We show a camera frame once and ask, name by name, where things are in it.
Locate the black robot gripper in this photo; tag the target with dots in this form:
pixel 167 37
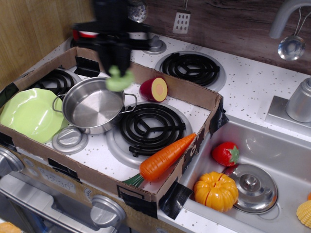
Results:
pixel 114 28

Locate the light green toy broccoli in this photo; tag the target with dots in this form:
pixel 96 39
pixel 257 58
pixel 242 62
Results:
pixel 118 83

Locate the stainless steel pot lid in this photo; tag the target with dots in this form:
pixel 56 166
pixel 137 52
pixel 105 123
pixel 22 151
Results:
pixel 258 192

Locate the grey stove top knob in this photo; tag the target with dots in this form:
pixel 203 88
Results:
pixel 157 46

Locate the grey stove knob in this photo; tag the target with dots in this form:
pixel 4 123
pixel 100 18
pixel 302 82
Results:
pixel 70 140
pixel 157 46

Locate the red and white toy cup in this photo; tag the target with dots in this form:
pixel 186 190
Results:
pixel 83 34

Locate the hanging metal skimmer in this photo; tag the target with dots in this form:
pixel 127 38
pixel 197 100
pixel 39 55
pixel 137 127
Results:
pixel 137 10

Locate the red halved toy fruit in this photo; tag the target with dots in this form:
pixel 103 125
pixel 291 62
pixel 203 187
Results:
pixel 154 89

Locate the black front left burner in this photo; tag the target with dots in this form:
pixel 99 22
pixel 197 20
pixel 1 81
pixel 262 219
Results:
pixel 59 81

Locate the black burner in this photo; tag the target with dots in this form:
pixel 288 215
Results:
pixel 59 81
pixel 144 129
pixel 195 67

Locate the hanging metal spatula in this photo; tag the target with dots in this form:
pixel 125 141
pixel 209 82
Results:
pixel 182 20

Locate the black back right burner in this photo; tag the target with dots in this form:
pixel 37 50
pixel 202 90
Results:
pixel 195 67

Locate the black front right burner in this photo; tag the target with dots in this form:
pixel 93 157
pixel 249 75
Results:
pixel 144 129

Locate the grey front stove knob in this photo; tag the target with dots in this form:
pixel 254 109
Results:
pixel 70 140

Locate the light green plastic plate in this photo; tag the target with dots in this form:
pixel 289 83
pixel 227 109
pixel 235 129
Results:
pixel 35 113

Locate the orange toy carrot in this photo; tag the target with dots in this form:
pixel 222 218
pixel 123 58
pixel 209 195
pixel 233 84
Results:
pixel 155 166

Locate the red toy strawberry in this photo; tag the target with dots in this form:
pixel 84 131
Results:
pixel 226 154

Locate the grey oven knob left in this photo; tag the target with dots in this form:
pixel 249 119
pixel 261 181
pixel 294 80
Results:
pixel 9 162

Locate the grey oven knob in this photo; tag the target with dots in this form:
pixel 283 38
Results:
pixel 9 162
pixel 105 212

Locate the brown cardboard fence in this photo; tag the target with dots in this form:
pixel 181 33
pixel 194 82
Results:
pixel 179 89

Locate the grey oven knob right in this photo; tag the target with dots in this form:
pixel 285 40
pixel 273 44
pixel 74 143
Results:
pixel 105 212

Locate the orange toy pumpkin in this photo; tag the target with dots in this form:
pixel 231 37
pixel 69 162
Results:
pixel 217 191

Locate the hanging metal ladle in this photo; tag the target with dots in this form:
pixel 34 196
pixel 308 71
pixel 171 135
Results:
pixel 293 47

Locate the steel toy sink basin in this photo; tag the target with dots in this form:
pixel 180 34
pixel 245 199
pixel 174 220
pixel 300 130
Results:
pixel 285 158

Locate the yellow object bottom left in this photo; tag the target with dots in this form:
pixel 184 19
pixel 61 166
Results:
pixel 7 227

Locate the yellow toy corn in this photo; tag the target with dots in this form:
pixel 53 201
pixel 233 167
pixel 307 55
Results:
pixel 304 213

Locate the grey oven door handle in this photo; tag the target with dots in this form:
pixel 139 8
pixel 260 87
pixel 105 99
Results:
pixel 39 203

